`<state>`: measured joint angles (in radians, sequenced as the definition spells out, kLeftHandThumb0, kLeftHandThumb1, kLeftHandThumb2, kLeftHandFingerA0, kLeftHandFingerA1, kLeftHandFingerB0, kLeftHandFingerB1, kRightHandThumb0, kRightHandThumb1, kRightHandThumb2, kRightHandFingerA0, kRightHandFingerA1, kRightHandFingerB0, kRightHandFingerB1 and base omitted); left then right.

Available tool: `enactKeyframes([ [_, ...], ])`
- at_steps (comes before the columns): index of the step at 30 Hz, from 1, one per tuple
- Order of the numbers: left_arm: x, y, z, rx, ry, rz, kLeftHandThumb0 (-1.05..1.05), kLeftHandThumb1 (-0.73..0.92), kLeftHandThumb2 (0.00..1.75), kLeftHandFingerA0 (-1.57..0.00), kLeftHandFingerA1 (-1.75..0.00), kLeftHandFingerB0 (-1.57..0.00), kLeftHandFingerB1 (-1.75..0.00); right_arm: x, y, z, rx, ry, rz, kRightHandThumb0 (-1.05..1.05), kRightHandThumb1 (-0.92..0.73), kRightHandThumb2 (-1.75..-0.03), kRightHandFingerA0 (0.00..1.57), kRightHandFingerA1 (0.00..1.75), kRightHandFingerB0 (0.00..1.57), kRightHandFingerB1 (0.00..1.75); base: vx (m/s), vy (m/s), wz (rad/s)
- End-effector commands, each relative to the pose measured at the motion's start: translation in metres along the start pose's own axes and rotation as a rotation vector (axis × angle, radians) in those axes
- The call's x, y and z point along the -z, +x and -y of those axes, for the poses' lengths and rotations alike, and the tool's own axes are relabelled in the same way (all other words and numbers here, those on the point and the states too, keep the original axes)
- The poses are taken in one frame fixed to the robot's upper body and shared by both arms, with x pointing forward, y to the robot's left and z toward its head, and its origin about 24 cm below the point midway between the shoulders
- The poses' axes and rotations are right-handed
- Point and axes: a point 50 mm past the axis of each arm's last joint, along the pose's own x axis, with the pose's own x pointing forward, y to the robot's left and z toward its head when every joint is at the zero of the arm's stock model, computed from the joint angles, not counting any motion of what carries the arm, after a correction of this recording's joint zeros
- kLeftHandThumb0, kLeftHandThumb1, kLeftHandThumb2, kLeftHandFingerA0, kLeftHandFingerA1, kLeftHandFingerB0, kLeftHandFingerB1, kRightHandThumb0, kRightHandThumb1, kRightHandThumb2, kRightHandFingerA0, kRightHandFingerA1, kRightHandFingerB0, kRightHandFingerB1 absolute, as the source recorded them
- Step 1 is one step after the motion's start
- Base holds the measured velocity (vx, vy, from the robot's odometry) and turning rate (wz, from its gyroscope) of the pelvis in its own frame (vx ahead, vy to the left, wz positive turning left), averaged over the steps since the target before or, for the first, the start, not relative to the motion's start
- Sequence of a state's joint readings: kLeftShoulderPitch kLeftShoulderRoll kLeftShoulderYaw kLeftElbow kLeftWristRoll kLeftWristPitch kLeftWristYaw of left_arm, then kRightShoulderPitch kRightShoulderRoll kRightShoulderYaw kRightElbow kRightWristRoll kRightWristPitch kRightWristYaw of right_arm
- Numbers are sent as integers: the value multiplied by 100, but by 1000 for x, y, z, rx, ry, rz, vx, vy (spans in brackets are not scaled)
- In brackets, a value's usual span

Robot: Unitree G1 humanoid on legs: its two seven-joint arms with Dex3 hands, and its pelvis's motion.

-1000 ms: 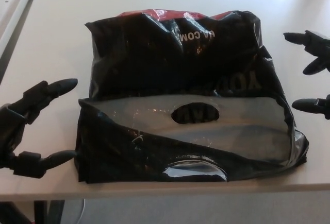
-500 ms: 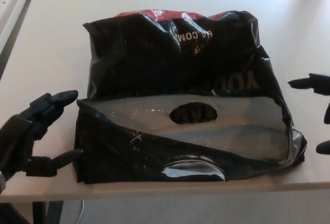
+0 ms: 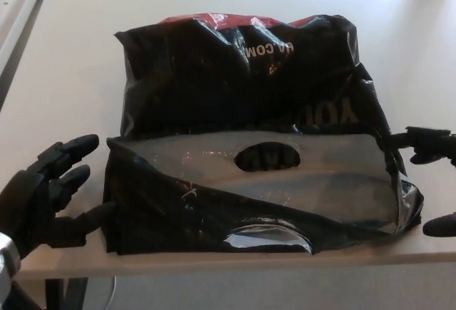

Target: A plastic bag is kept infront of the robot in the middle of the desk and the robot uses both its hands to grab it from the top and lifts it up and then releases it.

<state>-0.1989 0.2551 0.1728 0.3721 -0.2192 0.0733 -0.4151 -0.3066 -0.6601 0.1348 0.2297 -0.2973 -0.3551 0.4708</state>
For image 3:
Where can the black plastic shopping bag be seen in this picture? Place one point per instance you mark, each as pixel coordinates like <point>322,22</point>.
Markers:
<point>199,85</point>

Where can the dark metal table leg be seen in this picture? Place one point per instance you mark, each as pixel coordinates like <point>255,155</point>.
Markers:
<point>66,294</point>

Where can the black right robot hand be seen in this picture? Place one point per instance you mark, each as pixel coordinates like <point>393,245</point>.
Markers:
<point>427,139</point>

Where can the adjacent white desk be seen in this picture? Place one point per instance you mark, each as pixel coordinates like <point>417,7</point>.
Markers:
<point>16,0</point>

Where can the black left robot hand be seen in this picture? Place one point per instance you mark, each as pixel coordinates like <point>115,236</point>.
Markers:
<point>28,199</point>

